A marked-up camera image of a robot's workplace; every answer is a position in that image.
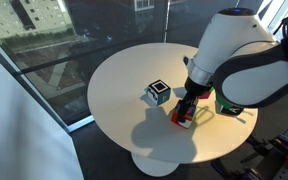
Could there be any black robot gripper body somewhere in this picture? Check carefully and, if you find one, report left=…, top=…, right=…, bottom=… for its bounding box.
left=183, top=78, right=212, bottom=100

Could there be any soft orange patterned cube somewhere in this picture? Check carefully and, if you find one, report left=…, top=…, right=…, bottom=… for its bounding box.
left=171, top=98, right=198, bottom=129

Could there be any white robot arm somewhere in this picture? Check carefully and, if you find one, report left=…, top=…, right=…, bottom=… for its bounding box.
left=173, top=8, right=288, bottom=125

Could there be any magenta foam block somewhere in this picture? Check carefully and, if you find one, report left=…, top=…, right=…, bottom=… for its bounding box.
left=198, top=87, right=214, bottom=99

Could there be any blue white soft cube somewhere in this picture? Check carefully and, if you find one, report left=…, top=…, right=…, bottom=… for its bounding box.
left=145, top=80, right=171, bottom=106

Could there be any green checkered zebra cube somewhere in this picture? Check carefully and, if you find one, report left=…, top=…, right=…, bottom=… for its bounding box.
left=215, top=94, right=243, bottom=116

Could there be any round white table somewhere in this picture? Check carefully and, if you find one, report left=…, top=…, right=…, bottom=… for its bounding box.
left=87, top=43, right=258, bottom=177

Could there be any black clamp tool rack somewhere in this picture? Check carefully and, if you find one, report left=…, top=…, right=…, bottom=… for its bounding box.
left=211, top=129, right=288, bottom=180

